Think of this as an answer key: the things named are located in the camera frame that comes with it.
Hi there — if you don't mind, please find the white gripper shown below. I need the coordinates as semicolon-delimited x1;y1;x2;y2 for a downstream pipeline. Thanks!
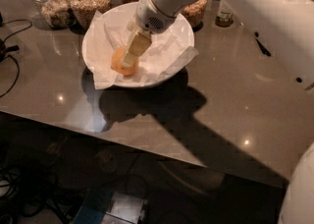
121;0;198;67

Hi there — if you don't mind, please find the orange fruit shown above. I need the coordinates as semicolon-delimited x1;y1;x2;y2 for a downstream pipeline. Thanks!
111;46;138;77

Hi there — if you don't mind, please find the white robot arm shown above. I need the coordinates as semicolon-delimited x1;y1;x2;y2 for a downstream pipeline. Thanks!
134;0;314;224

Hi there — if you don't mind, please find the white bowl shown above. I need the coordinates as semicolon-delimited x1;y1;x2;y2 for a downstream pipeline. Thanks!
81;1;195;89

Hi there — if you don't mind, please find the white paper napkin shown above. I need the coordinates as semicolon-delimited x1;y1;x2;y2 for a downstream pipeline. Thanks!
88;10;199;90

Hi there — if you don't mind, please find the glass jar with grains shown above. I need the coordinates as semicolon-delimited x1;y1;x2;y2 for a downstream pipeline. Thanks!
69;0;113;31

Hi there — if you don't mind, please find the glass jar with mixed cereal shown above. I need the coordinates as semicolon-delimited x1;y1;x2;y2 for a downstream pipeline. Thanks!
181;0;207;28

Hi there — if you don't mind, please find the glass jar with oats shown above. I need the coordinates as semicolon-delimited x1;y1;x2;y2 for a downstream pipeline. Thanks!
33;0;76;29

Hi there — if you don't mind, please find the clear glass bottle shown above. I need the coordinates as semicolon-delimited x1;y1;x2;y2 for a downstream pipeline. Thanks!
215;1;233;28

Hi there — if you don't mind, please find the metal box under table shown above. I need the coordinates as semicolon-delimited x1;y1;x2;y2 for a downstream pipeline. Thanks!
71;191;147;224

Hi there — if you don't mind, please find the black cable bundle on floor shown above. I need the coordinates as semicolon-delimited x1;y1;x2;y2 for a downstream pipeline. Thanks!
0;155;79;224

